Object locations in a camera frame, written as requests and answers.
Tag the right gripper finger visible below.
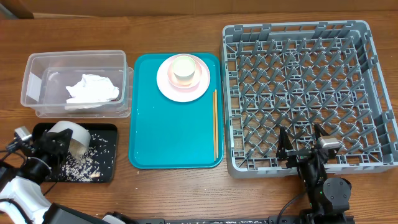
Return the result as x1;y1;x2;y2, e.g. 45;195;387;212
277;127;293;154
314;123;329;139

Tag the grey bowl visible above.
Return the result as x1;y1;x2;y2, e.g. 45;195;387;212
49;121;91;161

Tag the white rice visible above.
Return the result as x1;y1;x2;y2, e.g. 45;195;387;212
60;132;114;182

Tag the white napkin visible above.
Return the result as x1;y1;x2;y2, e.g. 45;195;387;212
65;74;119;110

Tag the cream paper cup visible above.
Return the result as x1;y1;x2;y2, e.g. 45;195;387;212
172;55;196;81

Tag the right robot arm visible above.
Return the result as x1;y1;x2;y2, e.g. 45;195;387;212
276;123;354;224

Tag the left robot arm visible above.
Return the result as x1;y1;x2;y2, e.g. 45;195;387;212
1;123;138;224

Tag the grey dishwasher rack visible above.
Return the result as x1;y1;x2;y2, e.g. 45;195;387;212
221;20;397;178

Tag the black plastic tray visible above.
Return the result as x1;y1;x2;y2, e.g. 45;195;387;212
30;122;119;184

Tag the clear plastic bin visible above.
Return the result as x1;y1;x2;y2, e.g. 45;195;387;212
21;50;134;118

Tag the teal plastic tray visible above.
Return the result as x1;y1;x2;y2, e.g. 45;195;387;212
129;53;224;169

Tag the large pink plate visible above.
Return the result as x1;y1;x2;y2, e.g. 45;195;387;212
156;54;210;103

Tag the small pink bowl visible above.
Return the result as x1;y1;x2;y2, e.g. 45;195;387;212
167;54;202;89

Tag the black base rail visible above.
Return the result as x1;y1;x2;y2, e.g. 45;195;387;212
133;215;355;224

